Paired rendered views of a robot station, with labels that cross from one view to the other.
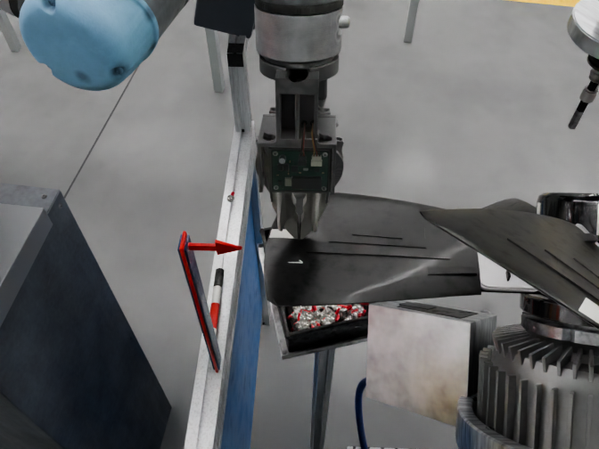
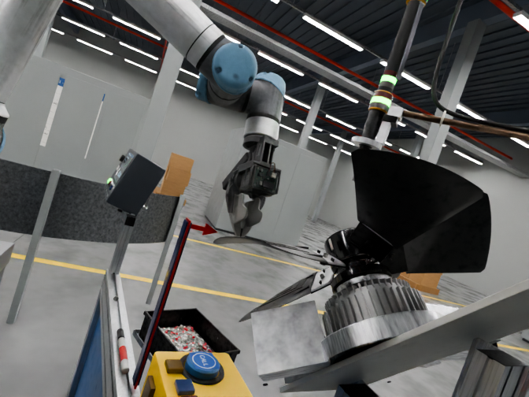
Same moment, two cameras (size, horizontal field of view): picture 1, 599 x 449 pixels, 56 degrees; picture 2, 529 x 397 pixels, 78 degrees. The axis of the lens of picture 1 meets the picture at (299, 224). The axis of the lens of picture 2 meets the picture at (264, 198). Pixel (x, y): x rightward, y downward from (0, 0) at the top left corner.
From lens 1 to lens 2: 0.55 m
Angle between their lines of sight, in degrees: 56
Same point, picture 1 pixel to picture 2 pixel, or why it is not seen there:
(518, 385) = (357, 301)
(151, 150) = not seen: outside the picture
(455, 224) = (365, 153)
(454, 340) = (308, 312)
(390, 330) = (268, 322)
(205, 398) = not seen: outside the picture
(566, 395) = (381, 292)
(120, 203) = not seen: outside the picture
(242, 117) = (117, 262)
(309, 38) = (274, 128)
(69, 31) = (243, 57)
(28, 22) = (227, 49)
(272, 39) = (260, 125)
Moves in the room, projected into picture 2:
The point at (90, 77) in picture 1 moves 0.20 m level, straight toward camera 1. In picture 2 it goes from (239, 77) to (353, 90)
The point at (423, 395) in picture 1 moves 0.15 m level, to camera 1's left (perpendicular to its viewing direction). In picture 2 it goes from (298, 352) to (237, 353)
